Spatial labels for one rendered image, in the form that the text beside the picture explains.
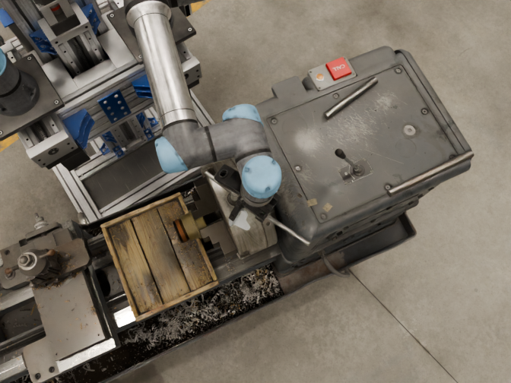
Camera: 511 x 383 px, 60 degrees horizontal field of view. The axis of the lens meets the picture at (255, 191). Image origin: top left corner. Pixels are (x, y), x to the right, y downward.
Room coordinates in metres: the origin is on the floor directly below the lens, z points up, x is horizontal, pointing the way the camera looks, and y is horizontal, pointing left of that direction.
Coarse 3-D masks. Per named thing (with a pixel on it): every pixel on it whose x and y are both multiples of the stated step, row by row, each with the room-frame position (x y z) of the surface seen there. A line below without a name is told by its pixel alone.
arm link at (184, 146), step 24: (144, 0) 0.62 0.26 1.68; (168, 0) 0.66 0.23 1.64; (144, 24) 0.57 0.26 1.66; (168, 24) 0.59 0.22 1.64; (144, 48) 0.53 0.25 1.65; (168, 48) 0.53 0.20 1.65; (168, 72) 0.47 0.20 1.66; (168, 96) 0.42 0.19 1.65; (168, 120) 0.38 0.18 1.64; (192, 120) 0.38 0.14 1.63; (168, 144) 0.32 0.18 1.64; (192, 144) 0.33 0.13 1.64; (168, 168) 0.28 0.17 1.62
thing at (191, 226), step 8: (184, 216) 0.31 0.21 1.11; (192, 216) 0.31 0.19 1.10; (176, 224) 0.28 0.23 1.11; (184, 224) 0.28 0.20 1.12; (192, 224) 0.28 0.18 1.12; (200, 224) 0.29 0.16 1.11; (176, 232) 0.26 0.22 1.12; (184, 232) 0.26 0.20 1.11; (192, 232) 0.26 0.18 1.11; (184, 240) 0.24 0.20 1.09
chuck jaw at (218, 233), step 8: (216, 224) 0.30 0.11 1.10; (224, 224) 0.30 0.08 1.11; (200, 232) 0.27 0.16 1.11; (208, 232) 0.27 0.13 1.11; (216, 232) 0.27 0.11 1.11; (224, 232) 0.27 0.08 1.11; (208, 240) 0.25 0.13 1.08; (216, 240) 0.24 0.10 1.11; (224, 240) 0.25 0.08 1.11; (232, 240) 0.25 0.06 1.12; (224, 248) 0.22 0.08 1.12; (232, 248) 0.22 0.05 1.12; (240, 256) 0.21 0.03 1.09
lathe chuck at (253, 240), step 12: (204, 168) 0.45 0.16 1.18; (216, 168) 0.44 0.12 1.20; (216, 192) 0.36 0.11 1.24; (228, 192) 0.36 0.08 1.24; (228, 204) 0.33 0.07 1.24; (228, 216) 0.30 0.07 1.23; (252, 216) 0.30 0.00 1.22; (228, 228) 0.28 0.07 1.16; (240, 228) 0.27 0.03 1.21; (252, 228) 0.27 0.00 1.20; (240, 240) 0.24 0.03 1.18; (252, 240) 0.25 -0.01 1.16; (264, 240) 0.25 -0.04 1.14; (240, 252) 0.21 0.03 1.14; (252, 252) 0.22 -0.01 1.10
